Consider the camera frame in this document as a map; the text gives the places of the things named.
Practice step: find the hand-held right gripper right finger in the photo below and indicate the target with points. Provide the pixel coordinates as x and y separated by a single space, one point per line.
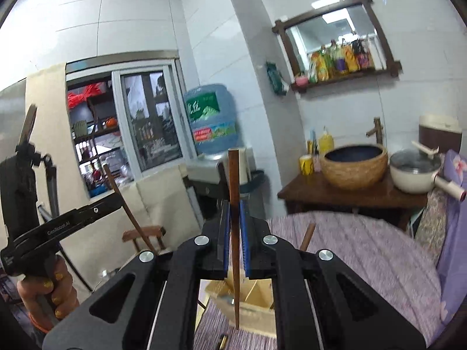
244 248

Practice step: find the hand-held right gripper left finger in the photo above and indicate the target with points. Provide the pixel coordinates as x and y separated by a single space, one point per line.
226 248

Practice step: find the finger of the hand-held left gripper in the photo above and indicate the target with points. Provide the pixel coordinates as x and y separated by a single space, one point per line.
100 209

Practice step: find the brown wooden chopstick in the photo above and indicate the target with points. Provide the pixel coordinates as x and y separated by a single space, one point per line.
138 226
234 175
307 237

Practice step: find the cream perforated utensil holder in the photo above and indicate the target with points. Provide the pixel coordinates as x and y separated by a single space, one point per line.
255 299

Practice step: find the dark chopstick gold band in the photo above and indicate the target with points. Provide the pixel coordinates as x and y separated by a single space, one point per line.
223 342

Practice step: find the person's left hand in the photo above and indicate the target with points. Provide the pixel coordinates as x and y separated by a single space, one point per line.
62 284

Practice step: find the wooden chair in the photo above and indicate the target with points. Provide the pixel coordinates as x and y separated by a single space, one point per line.
142 234

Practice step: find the dark blue roll holder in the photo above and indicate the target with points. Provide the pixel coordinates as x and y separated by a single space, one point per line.
255 184

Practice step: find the mounted phone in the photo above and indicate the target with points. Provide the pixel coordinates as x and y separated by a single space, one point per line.
27 124

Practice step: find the cluttered shelf behind window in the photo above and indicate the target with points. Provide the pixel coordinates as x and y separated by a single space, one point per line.
91 135

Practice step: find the water dispenser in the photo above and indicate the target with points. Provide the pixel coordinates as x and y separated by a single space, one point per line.
204 175

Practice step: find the paper towel roll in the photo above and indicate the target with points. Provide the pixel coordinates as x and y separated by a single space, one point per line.
243 164

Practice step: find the beige fabric screen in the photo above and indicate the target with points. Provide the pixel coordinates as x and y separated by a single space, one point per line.
47 116

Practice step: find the dark wooden counter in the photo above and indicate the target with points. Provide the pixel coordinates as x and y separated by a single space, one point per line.
310 189

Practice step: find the sliding window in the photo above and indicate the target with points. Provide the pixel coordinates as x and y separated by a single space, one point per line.
149 124

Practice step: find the yellow cup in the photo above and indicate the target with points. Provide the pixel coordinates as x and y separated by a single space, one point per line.
306 164

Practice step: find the purple striped tablecloth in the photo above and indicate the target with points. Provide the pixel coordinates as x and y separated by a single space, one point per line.
365 262

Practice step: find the toothbrush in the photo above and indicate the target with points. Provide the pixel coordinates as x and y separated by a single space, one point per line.
312 144

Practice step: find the blue water jug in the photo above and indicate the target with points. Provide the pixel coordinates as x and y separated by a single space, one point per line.
209 116

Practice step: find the wicker wash basin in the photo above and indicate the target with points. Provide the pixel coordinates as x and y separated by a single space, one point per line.
354 173

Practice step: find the yellow soap pump bottle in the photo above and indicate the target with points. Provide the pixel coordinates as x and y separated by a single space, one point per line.
325 142

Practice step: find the green hanging pouch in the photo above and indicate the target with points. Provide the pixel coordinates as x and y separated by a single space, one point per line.
276 78

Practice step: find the bamboo style faucet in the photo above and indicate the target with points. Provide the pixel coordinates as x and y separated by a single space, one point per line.
375 131

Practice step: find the small pink bowl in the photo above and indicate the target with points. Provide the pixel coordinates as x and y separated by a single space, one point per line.
302 79

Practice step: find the brown patterned cloth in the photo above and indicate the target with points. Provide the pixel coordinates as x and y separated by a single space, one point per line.
430 222

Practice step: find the green yellow packet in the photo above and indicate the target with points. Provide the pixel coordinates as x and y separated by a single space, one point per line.
314 69

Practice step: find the yellow oil bottle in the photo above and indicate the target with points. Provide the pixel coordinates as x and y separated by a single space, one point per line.
324 65

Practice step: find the purple label bottle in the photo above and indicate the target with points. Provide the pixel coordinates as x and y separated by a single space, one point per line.
338 62

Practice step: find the purple floral cloth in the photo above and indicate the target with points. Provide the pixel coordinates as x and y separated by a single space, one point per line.
454 244

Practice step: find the amber bottle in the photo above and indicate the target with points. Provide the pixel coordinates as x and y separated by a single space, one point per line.
351 58

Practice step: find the brown white rice cooker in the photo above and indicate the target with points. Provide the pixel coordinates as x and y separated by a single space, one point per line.
439 131

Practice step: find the wooden framed mirror shelf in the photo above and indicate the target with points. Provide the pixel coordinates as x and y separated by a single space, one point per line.
385 51

